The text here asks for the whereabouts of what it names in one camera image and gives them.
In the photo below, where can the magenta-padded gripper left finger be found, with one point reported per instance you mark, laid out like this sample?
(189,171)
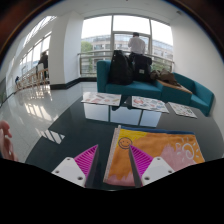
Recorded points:
(68,169)

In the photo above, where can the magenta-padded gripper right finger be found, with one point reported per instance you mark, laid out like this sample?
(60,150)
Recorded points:
(156,170)

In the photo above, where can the yellow orange cartoon print towel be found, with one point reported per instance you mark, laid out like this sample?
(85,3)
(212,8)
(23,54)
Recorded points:
(156,143)

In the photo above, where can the printed paper sheet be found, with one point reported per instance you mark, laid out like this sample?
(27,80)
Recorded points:
(101,98)
(149,104)
(182,110)

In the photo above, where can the person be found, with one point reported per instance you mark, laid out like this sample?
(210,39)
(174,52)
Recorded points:
(43,61)
(6,141)
(136,45)

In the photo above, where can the teal corner sofa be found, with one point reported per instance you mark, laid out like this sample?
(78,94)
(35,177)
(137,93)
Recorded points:
(140,89)

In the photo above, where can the wooden sofa table top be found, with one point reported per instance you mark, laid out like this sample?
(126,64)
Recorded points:
(178,88)

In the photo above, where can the brown jacket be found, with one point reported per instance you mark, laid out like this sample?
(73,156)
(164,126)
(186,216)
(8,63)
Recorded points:
(166,76)

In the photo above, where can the row of wooden chairs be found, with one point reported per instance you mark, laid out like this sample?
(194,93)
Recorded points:
(31,80)

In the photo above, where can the black backpack with white label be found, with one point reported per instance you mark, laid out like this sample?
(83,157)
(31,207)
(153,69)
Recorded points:
(142,68)

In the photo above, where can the large black backpack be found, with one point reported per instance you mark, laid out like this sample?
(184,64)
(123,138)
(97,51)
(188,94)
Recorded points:
(120,68)

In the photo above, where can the metal window railing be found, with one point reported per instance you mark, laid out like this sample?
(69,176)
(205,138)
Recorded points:
(90,53)

